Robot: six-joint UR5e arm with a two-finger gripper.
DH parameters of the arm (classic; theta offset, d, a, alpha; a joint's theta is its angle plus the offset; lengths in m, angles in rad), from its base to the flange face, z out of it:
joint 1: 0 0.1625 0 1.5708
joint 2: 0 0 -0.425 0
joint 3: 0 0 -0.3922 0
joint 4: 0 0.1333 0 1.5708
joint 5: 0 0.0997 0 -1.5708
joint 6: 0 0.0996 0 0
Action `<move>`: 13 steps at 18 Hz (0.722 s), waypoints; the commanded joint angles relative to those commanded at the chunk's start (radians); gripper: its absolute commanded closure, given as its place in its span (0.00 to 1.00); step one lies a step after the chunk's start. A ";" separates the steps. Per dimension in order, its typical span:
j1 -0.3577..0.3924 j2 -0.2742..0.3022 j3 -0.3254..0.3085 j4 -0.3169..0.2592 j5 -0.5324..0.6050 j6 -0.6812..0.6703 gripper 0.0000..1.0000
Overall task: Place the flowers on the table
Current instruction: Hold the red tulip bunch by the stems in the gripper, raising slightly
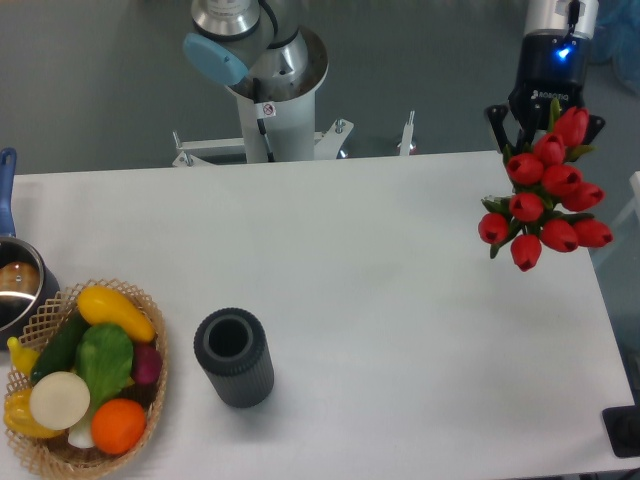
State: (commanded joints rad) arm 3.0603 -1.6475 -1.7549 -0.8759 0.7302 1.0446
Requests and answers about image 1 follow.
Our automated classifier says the dark grey ribbed vase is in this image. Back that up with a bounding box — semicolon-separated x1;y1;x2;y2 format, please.
193;308;275;408

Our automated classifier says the yellow banana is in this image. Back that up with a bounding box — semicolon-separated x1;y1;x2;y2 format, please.
7;337;40;377

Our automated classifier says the black device at edge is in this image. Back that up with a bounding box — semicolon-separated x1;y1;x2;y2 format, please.
602;405;639;458

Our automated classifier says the yellow squash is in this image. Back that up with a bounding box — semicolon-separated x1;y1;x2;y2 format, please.
76;285;156;343

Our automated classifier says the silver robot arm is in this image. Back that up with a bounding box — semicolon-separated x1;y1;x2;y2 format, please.
183;1;599;163

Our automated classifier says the blue handled saucepan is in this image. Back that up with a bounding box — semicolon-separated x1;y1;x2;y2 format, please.
1;147;59;352

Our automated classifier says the white onion half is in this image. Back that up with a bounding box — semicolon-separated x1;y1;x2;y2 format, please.
29;371;90;430

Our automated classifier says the dark green cucumber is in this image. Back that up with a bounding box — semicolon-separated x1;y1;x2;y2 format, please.
30;312;90;384

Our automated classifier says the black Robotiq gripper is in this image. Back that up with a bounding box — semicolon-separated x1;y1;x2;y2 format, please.
485;33;605;153

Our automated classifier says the white leek stalk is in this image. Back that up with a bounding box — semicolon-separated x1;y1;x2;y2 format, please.
67;411;95;449

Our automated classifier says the orange fruit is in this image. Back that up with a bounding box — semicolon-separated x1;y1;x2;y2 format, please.
91;398;146;455

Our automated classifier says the yellow bell pepper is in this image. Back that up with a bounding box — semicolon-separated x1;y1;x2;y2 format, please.
4;389;64;439

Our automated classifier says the purple radish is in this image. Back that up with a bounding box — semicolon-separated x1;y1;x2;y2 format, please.
131;344;163;385

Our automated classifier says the green lettuce leaf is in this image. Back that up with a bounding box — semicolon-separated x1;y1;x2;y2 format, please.
75;323;133;413

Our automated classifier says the woven wicker basket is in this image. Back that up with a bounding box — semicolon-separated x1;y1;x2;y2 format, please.
1;279;169;479

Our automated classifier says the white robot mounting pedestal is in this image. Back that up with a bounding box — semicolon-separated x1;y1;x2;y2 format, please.
171;84;417;168

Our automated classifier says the red tulip bouquet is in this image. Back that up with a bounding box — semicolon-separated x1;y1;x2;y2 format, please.
477;99;614;272

